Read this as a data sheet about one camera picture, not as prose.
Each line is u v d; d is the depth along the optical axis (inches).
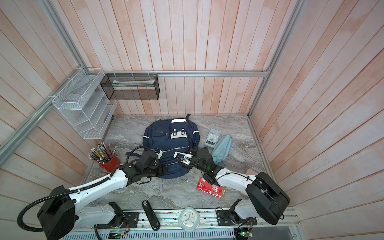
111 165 33.0
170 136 38.6
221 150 37.4
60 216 15.6
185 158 26.6
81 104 27.4
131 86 41.9
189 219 28.2
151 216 29.0
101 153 31.0
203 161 25.2
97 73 36.7
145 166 24.9
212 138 41.0
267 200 16.9
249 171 35.0
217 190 32.3
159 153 30.5
